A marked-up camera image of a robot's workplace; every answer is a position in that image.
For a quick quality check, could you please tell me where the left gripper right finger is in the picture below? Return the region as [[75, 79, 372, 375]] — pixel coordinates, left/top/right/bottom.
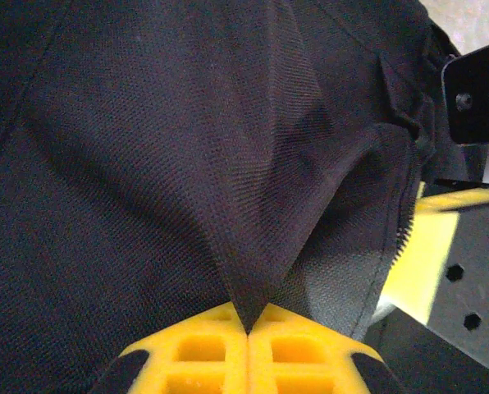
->
[[247, 301, 406, 394]]

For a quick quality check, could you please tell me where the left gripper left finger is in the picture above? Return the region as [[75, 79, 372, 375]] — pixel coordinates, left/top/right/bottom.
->
[[91, 301, 250, 394]]

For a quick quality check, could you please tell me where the yellow book with boy print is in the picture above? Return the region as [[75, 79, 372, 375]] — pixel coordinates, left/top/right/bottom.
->
[[375, 186, 489, 329]]

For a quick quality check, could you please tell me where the black backpack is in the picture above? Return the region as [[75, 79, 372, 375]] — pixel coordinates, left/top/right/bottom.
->
[[0, 0, 489, 394]]

